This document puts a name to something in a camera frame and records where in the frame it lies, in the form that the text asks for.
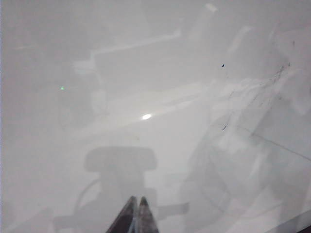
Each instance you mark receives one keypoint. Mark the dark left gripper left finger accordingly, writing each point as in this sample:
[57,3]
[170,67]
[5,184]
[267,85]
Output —
[126,216]

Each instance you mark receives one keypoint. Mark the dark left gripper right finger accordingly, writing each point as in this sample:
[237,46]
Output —
[145,216]

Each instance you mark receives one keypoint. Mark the white glossy whiteboard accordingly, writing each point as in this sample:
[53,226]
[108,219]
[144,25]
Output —
[121,85]

